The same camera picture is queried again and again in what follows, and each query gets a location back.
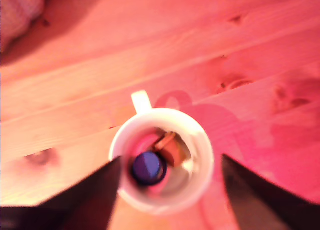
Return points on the blue coffee capsule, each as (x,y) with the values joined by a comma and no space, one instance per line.
(147,167)

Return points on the brown coffee capsule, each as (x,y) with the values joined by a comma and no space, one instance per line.
(171,147)

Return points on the yellow cartoon print mug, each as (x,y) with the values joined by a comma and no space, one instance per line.
(200,152)

